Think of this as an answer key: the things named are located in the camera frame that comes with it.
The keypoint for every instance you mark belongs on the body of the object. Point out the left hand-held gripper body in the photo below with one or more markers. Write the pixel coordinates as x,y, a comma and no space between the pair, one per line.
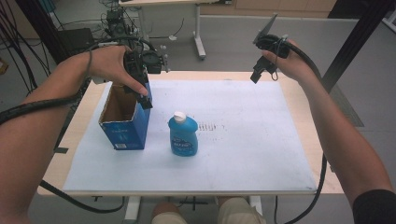
153,61

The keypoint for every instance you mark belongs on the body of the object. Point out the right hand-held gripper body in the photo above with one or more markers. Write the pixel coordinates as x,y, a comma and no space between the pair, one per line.
270,42

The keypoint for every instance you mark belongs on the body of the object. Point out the blue cardboard box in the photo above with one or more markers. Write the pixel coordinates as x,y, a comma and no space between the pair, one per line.
124,124

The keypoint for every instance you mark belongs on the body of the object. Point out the blue bottle with white cap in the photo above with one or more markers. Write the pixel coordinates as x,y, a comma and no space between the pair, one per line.
183,137

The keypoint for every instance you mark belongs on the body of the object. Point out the person's right hand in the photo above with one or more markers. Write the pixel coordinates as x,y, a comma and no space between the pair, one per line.
291,63

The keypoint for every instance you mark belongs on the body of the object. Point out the person's left hand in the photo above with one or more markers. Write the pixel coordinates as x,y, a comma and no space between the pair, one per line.
109,67

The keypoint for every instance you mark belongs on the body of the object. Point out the black device on stand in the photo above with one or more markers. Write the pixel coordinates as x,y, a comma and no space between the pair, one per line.
117,25

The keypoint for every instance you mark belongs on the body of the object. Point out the white desk with metal legs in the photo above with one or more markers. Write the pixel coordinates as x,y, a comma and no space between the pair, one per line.
199,28

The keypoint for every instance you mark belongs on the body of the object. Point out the white mat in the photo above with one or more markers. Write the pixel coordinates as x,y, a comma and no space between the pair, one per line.
218,143

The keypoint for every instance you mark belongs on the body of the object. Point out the black tape strip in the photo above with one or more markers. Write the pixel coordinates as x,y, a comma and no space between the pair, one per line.
60,150

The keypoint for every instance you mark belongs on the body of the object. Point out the person's left knee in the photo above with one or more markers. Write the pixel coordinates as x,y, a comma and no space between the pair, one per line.
168,214

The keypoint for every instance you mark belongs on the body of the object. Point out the person's knee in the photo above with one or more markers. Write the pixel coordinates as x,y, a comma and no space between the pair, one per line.
239,213
168,214

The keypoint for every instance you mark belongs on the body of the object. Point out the person's right knee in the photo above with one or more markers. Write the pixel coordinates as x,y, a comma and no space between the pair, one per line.
239,213

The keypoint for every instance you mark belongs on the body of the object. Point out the black metal post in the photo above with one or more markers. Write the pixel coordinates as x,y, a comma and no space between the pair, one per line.
358,40

